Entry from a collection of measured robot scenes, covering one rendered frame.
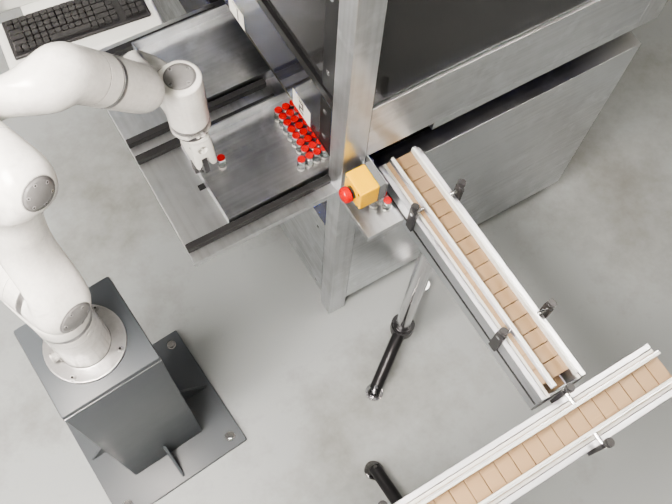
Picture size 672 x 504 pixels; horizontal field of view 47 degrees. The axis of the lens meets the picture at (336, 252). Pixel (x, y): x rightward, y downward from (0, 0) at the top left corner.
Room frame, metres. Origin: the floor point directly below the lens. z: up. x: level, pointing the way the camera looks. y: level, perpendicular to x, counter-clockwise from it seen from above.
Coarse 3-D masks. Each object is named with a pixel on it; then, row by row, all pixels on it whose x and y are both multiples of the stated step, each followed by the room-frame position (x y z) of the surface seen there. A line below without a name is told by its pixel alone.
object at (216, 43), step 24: (192, 24) 1.43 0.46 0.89; (216, 24) 1.44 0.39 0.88; (144, 48) 1.34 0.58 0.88; (168, 48) 1.34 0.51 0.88; (192, 48) 1.35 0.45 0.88; (216, 48) 1.36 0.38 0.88; (240, 48) 1.37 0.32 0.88; (216, 72) 1.28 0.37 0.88; (240, 72) 1.29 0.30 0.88; (264, 72) 1.27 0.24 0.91; (216, 96) 1.19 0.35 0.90
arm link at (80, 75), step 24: (48, 48) 0.69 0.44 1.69; (72, 48) 0.71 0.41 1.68; (24, 72) 0.65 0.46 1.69; (48, 72) 0.65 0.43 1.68; (72, 72) 0.67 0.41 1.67; (96, 72) 0.69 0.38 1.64; (120, 72) 0.73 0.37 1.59; (0, 96) 0.62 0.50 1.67; (24, 96) 0.62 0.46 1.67; (48, 96) 0.63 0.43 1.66; (72, 96) 0.65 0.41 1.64; (96, 96) 0.68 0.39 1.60; (0, 120) 0.62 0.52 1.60
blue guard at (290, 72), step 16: (240, 0) 1.35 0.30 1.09; (256, 16) 1.28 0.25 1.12; (256, 32) 1.28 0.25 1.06; (272, 32) 1.21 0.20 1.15; (272, 48) 1.21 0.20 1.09; (288, 48) 1.15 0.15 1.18; (272, 64) 1.22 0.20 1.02; (288, 64) 1.15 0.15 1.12; (288, 80) 1.15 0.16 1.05; (304, 80) 1.09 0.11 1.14; (304, 96) 1.09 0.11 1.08; (320, 96) 1.03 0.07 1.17
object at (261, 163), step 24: (288, 96) 1.22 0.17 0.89; (240, 120) 1.13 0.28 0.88; (264, 120) 1.14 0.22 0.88; (216, 144) 1.05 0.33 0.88; (240, 144) 1.06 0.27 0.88; (264, 144) 1.07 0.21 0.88; (288, 144) 1.07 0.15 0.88; (216, 168) 0.98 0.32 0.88; (240, 168) 0.99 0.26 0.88; (264, 168) 1.00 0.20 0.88; (288, 168) 1.00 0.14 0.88; (312, 168) 1.01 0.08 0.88; (216, 192) 0.91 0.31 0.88; (240, 192) 0.92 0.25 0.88; (264, 192) 0.93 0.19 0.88; (288, 192) 0.93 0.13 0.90; (240, 216) 0.84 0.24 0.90
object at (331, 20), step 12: (336, 0) 1.00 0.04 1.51; (336, 12) 1.00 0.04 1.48; (336, 24) 1.00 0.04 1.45; (324, 36) 1.03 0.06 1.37; (336, 36) 0.99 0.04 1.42; (324, 48) 1.03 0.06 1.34; (324, 60) 1.03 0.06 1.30; (324, 72) 1.02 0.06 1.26; (324, 84) 1.02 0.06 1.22; (324, 108) 1.01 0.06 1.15; (324, 120) 1.01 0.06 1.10; (324, 132) 1.01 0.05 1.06; (324, 144) 1.01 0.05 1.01
